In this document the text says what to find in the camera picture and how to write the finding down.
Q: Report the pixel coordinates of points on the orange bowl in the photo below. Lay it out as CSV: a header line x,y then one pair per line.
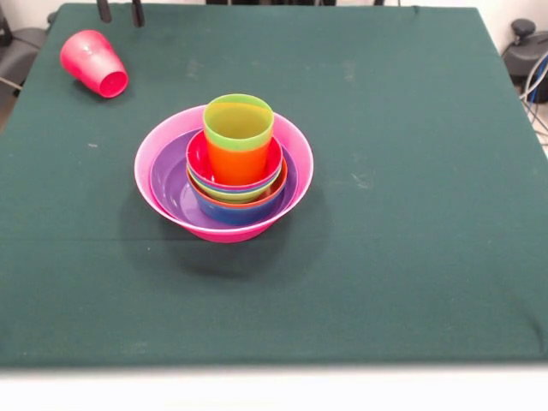
x,y
280,182

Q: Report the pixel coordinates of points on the light blue bowl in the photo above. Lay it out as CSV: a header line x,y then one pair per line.
x,y
235,216

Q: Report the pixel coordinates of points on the dark green tablecloth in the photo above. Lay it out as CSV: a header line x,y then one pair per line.
x,y
385,278

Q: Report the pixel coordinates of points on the purple bowl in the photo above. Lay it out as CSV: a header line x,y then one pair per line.
x,y
167,180

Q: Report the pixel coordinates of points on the dark blue bowl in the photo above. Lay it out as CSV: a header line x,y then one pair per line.
x,y
274,182

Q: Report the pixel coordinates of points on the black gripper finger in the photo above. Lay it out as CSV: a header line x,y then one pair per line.
x,y
104,10
138,13

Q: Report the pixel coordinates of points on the green cup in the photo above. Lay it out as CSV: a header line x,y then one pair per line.
x,y
237,128

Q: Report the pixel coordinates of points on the orange cup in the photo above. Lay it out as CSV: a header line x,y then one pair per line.
x,y
237,167

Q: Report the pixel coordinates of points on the small pinkish red bowl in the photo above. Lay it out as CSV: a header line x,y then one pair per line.
x,y
197,160

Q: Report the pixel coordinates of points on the green bowl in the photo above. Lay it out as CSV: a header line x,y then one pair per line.
x,y
231,197

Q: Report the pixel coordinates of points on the pinkish red cup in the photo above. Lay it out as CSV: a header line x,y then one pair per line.
x,y
90,60

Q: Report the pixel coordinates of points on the large pink bowl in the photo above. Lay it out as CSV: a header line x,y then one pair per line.
x,y
222,235

